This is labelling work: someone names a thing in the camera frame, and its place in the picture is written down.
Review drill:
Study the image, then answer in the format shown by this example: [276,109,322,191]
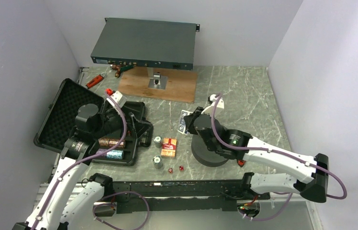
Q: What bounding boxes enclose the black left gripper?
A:
[92,104,152,139]

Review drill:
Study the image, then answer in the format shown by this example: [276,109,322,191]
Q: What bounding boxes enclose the blue playing card deck box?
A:
[177,110,192,135]

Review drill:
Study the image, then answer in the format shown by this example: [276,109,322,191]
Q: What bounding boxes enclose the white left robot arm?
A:
[13,103,129,230]

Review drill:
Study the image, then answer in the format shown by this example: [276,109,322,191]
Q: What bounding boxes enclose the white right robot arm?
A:
[184,115,329,203]

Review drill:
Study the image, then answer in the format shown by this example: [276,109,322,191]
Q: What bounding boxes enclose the black poker set case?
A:
[34,79,146,166]

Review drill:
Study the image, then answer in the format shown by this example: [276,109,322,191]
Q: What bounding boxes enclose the red Texas Holdem card box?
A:
[161,138,177,158]

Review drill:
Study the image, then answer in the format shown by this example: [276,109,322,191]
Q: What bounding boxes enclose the brown orange chip stack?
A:
[98,137,125,149]

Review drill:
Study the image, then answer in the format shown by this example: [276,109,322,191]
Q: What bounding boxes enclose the wooden board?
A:
[118,67,198,103]

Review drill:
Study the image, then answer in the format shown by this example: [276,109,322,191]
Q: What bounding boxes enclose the light blue chip stack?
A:
[106,149,124,160]

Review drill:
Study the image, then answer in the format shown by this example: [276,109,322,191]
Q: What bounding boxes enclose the purple chip stack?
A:
[95,149,109,158]

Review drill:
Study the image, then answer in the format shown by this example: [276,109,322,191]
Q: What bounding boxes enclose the copper green connectors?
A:
[110,64,134,78]

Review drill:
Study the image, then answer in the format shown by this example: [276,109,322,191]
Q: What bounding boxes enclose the red black utility knife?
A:
[237,160,246,167]

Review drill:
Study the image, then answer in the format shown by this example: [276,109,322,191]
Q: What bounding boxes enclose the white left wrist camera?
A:
[105,88,127,108]

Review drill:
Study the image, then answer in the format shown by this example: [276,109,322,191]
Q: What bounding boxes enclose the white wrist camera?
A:
[193,94,224,116]
[105,88,127,108]

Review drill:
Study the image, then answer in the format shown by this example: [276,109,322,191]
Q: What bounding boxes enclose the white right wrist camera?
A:
[193,94,224,116]

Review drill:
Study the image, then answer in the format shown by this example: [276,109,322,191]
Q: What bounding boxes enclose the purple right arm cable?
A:
[211,92,347,200]

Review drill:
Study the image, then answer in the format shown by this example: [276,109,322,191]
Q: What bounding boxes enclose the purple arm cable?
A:
[211,92,347,200]
[30,92,128,230]

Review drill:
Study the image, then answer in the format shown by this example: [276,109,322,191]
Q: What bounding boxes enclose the metal stand bracket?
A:
[147,67,168,90]

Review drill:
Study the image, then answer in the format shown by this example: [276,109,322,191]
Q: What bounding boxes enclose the red handled tool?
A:
[86,73,107,89]

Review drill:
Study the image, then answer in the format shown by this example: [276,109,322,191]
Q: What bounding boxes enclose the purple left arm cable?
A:
[30,92,128,230]

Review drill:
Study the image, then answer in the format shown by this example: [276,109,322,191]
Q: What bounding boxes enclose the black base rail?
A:
[100,179,270,214]

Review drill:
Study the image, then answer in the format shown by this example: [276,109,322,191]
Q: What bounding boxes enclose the dark rack mount device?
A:
[90,18,201,70]

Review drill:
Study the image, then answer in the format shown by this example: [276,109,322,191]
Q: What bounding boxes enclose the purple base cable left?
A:
[92,191,150,230]

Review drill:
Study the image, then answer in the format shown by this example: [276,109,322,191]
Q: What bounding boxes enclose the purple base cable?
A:
[92,191,150,230]
[239,192,294,222]

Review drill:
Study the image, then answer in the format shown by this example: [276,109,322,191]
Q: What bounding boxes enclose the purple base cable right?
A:
[239,192,294,222]

